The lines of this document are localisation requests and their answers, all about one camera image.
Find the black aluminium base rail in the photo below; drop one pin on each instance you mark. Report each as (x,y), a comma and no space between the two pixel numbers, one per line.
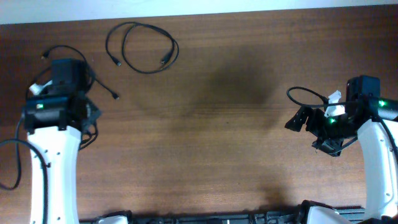
(290,215)

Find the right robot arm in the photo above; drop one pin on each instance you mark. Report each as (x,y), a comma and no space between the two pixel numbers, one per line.
(379,148)

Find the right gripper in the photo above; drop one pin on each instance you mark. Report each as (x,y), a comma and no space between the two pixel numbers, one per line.
(331,144)

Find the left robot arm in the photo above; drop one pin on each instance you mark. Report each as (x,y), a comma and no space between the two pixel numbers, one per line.
(56,116)

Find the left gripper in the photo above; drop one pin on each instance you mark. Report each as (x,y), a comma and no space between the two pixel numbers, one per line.
(97,112)

